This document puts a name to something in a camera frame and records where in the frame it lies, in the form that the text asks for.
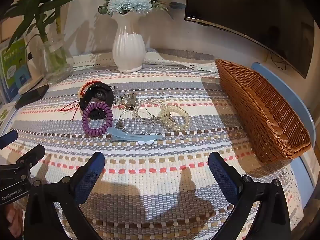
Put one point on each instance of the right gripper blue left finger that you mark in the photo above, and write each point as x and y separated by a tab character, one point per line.
41	219

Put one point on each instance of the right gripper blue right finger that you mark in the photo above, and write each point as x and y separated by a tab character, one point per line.
272	219

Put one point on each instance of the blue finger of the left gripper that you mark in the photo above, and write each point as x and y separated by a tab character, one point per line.
30	159
8	138

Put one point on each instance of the light blue hair clip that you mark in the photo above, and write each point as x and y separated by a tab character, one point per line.
121	136

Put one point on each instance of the black smart watch band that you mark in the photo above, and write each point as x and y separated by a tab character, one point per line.
96	100

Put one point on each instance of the silver keys keychain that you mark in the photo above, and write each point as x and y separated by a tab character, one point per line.
124	100

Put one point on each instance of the person's left hand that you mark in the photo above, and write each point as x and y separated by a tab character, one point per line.
14	217

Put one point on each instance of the black smartphone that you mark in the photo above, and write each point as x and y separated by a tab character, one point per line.
31	96

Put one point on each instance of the green blue booklet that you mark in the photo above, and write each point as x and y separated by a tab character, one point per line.
14	69

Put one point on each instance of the brown wicker basket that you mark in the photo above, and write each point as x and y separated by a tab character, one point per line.
275	130

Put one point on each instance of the clear glass vase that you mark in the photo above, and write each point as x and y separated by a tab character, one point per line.
58	62

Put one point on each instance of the striped woven table cloth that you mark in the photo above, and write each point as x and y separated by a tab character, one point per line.
156	129

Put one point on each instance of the green bamboo plant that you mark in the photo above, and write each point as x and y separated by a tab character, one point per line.
36	14

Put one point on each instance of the white ribbed ceramic vase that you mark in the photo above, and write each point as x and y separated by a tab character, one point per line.
128	47

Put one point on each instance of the black wall television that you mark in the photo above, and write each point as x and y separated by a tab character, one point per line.
284	27

